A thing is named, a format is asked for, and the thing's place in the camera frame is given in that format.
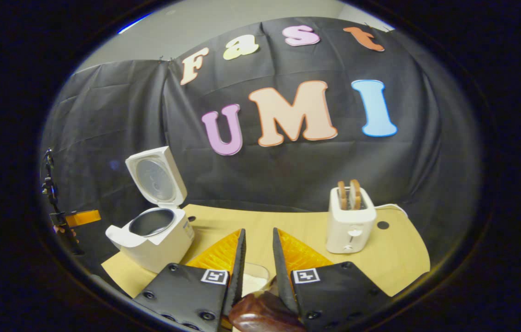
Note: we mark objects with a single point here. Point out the clear plastic rice box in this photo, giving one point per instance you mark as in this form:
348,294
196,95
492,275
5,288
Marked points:
258,269

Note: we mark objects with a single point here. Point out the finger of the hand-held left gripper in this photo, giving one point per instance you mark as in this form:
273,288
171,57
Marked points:
83,218

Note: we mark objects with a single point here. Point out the white toaster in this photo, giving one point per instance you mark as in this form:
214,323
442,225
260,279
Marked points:
350,230

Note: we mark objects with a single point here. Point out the brown wooden spoon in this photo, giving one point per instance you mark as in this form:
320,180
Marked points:
260,316

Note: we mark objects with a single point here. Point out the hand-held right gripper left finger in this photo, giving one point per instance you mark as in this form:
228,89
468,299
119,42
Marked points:
182,295

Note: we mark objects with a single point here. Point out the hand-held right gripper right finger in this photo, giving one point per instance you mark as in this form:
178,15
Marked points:
334,295

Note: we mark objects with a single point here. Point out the black backdrop cloth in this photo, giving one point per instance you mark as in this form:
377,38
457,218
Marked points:
403,175

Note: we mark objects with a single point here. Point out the brown toast slice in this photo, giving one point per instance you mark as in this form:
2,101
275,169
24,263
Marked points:
342,196
355,194

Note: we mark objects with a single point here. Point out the white raw rice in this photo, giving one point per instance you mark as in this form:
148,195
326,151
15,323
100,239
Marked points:
253,282

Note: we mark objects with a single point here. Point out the white rice cooker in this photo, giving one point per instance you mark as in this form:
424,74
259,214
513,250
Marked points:
163,249

